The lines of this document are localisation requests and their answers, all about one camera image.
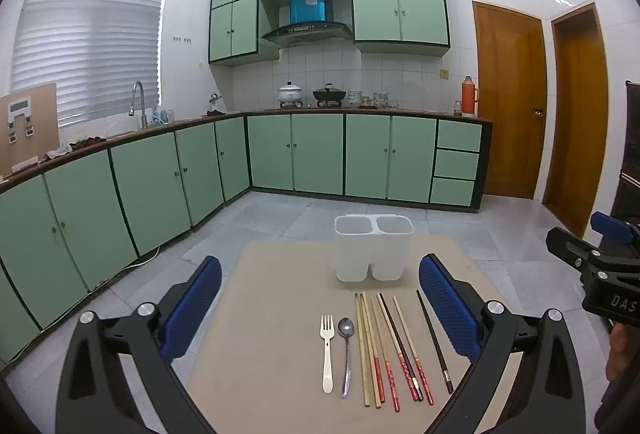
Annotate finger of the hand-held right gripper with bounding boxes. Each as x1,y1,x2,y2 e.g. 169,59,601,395
545,227,621,273
590,211,640,249

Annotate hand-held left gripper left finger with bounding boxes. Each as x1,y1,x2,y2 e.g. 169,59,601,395
56,256,223,434

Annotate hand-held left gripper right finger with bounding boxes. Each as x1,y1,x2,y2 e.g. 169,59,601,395
418,254,587,434

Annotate black chopstick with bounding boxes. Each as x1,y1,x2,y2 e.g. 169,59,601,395
378,293,424,402
416,290,454,395

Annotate white two-compartment utensil holder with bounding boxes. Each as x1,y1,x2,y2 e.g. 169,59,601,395
334,215,415,283

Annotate metal spoon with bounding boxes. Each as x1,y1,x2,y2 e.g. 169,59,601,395
337,317,357,399

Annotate white plastic fork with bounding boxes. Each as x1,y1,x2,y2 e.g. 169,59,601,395
320,315,335,394

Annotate beige table cover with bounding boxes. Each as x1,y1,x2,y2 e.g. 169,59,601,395
187,236,523,434

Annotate black cabinet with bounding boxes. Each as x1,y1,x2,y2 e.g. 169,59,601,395
620,80,640,235

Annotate closed wooden door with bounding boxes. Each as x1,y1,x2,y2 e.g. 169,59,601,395
472,1,547,201

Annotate red thermos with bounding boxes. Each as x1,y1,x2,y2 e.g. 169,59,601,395
461,76,480,115

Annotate green base cabinets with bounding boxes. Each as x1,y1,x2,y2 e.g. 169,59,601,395
0,110,493,365

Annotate metal kitchen faucet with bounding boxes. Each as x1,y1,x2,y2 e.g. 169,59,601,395
129,81,151,129

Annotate white lidded pot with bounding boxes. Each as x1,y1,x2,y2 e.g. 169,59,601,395
278,82,303,107

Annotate wooden board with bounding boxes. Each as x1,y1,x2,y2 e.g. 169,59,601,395
0,82,60,175

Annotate black wok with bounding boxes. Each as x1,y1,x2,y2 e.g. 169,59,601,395
313,83,347,103

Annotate white window blind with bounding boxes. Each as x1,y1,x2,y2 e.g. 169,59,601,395
9,0,170,127

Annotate blue range hood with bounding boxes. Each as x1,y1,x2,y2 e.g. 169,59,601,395
261,21,352,48

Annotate blue hood chimney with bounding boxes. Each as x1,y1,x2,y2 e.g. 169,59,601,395
289,0,331,24

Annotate wooden door with frame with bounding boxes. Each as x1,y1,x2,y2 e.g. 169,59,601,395
542,4,610,237

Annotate green wall cabinets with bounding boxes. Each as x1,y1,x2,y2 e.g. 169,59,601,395
208,0,451,67

